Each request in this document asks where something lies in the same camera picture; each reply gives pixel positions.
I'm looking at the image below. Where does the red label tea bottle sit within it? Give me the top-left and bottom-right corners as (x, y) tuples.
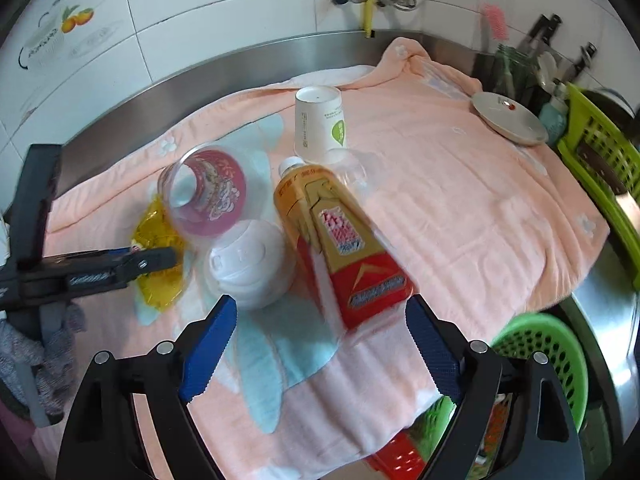
(273, 156), (417, 333)

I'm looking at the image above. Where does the green dish rack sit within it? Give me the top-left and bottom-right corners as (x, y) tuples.
(556, 82), (640, 292)

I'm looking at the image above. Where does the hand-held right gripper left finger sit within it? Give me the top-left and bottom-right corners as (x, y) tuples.
(55, 294), (238, 480)

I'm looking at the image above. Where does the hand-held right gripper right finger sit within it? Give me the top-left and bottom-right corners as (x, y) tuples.
(405, 294), (586, 480)

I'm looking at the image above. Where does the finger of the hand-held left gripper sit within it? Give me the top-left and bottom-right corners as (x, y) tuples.
(62, 246), (179, 292)
(50, 247), (138, 264)

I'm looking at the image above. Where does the red plastic stool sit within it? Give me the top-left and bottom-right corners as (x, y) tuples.
(365, 430), (428, 480)

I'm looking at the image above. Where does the small clear plastic cup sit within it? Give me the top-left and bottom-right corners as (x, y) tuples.
(326, 148), (383, 198)

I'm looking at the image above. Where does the pink towel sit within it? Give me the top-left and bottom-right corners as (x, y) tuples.
(30, 36), (612, 480)

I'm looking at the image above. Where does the cleaver with brown handle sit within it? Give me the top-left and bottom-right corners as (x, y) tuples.
(575, 141), (640, 226)

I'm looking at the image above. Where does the white paper cup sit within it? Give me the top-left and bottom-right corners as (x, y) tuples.
(293, 86), (350, 158)

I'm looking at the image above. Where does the white spatula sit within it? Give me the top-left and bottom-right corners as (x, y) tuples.
(536, 52), (559, 86)

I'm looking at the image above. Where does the white plate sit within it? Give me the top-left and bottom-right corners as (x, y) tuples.
(470, 91), (550, 148)

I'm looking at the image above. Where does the green glass jar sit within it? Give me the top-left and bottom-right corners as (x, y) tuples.
(494, 44), (537, 106)

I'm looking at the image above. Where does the green plastic basket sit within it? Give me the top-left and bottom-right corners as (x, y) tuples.
(412, 312), (589, 466)

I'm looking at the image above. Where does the clear cup with printed label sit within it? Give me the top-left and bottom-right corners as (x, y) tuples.
(157, 144), (249, 237)

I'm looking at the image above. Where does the metal wok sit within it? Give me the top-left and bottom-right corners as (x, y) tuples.
(582, 87), (640, 122)

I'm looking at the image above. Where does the white dome lid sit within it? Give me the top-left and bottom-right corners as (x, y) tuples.
(205, 219), (297, 309)

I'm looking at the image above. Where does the person's left forearm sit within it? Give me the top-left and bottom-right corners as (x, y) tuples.
(0, 305), (76, 428)

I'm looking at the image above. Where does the pink bottle brush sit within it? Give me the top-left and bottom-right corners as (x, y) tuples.
(481, 3), (521, 91)

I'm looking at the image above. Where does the yellow wrapper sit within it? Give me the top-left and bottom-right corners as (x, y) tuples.
(131, 199), (187, 311)

